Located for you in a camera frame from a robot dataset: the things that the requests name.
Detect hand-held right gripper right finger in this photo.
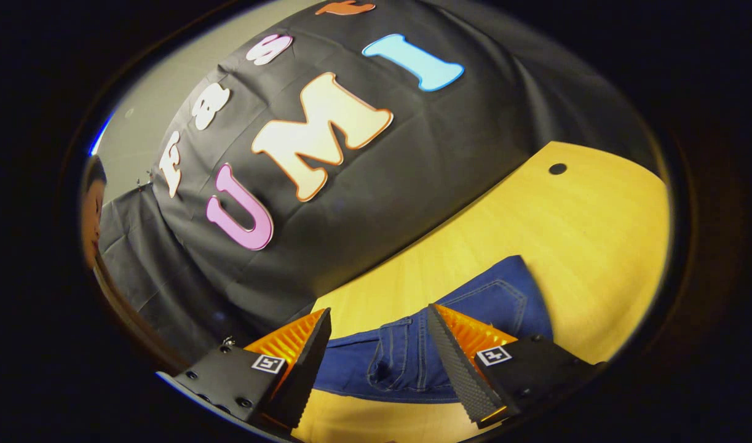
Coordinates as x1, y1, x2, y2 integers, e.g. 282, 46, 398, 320
427, 303, 604, 429

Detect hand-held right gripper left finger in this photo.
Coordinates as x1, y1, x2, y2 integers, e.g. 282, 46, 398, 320
156, 308, 332, 431

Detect blue jeans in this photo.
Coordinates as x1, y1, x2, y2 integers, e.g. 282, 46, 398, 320
312, 255, 555, 405

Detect black backdrop cloth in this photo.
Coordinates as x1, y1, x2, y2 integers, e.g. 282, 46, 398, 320
96, 0, 662, 364

